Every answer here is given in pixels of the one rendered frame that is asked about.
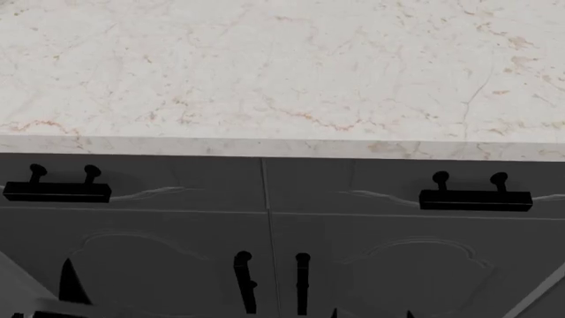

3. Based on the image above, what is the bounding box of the dark grey right drawer front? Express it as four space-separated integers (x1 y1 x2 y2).
260 156 565 220

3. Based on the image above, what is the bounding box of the dark grey drawer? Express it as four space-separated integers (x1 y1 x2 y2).
0 152 270 213
260 156 565 220

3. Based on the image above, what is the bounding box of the dark grey left drawer front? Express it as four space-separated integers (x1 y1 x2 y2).
0 152 270 213

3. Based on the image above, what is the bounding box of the dark grey right cabinet door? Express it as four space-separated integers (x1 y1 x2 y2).
268 211 565 318

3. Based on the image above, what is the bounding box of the dark grey cabinet door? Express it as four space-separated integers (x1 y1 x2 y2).
268 211 565 318
0 207 283 318

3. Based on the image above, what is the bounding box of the dark grey left cabinet door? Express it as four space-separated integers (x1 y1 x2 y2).
0 207 283 318

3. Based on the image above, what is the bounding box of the black right door handle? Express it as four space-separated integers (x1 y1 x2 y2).
295 252 312 316

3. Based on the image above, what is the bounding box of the black door handle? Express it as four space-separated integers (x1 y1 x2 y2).
295 252 312 316
232 250 259 315

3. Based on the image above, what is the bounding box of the black left door handle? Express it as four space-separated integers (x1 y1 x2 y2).
232 250 259 315

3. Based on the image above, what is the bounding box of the black bar left drawer handle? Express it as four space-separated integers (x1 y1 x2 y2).
2 163 112 204

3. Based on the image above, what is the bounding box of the black bar drawer handle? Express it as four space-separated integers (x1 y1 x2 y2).
418 170 533 212
2 163 112 204

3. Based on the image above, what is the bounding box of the black bar right drawer handle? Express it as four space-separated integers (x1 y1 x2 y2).
418 170 533 212

